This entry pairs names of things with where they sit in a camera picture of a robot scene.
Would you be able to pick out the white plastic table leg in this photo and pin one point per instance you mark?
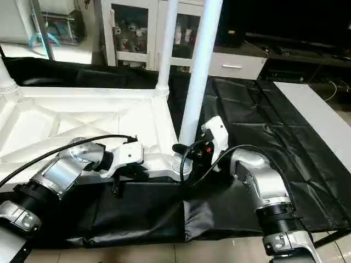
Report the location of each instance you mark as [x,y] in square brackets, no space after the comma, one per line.
[167,44]
[6,76]
[200,66]

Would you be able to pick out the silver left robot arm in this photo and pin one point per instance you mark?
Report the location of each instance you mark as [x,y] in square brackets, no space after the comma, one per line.
[60,172]

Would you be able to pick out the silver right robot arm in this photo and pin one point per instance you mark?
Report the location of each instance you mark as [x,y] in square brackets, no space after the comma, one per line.
[258,181]

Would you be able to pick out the black work mat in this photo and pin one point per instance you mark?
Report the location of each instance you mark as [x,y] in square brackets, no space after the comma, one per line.
[142,213]

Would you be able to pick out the white plastic table top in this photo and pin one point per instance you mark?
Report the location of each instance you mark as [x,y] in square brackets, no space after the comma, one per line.
[66,120]

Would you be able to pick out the white drawer unit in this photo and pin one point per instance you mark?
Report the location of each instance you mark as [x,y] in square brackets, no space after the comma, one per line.
[236,66]

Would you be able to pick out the white glass-door cabinet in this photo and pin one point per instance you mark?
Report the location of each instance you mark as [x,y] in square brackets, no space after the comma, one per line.
[131,30]

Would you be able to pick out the black metal stand leg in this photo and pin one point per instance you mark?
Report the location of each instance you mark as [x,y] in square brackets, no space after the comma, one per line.
[332,237]

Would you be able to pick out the teal storage box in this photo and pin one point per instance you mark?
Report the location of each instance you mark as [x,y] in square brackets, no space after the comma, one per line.
[60,27]

